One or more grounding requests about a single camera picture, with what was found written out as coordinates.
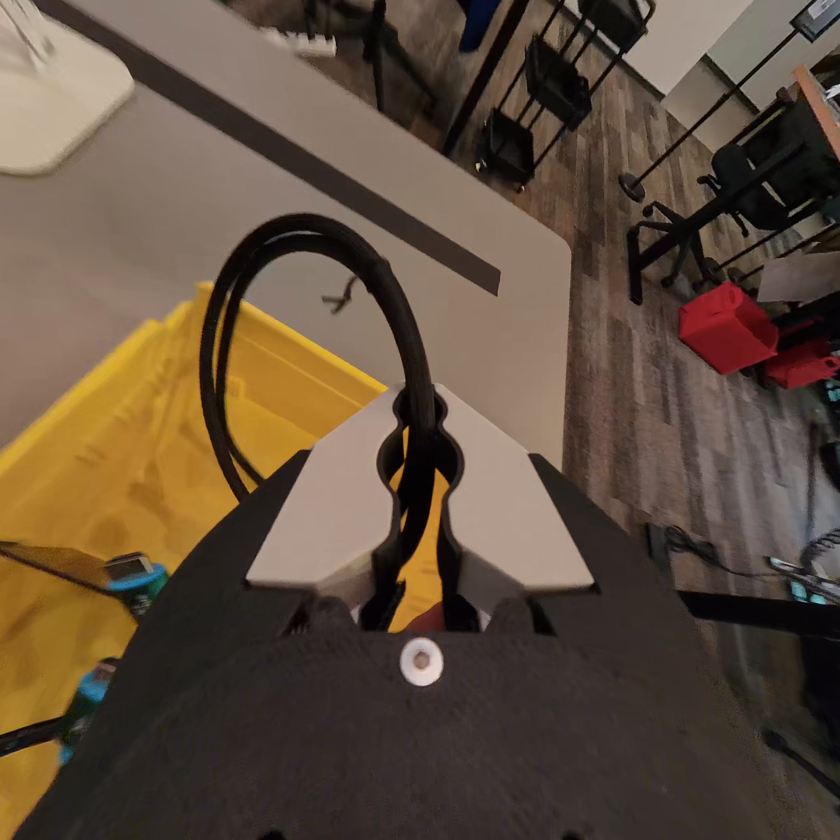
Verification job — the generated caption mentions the black wire rack cart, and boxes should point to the black wire rack cart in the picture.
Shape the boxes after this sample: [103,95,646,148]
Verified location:
[476,0,657,193]

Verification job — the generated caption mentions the long wooden desk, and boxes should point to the long wooden desk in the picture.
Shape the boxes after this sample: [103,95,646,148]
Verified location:
[791,62,840,165]

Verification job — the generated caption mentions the braided hdmi cable teal plugs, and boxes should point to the braided hdmi cable teal plugs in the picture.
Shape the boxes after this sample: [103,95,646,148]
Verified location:
[0,553,170,765]

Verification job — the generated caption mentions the yellow plastic bin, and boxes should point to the yellow plastic bin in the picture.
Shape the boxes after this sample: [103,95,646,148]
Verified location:
[0,282,455,756]

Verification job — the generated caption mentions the red storage bin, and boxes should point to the red storage bin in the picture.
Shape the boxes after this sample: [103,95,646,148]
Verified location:
[764,341,840,389]

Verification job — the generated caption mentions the black switch cable with plug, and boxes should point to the black switch cable with plug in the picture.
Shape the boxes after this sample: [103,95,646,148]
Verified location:
[199,213,437,592]

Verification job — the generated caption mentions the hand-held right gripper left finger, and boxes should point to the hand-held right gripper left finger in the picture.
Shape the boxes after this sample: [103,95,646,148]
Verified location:
[245,385,411,632]

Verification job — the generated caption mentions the black office chair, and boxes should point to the black office chair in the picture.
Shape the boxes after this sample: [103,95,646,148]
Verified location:
[626,141,791,306]

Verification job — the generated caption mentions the white power strip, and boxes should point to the white power strip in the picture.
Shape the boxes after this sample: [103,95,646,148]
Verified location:
[262,26,339,59]

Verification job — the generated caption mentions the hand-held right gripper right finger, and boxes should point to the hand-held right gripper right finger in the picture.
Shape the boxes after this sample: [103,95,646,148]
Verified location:
[430,382,597,632]

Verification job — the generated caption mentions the black cable tie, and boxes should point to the black cable tie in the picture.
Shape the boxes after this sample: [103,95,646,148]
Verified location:
[322,276,361,315]

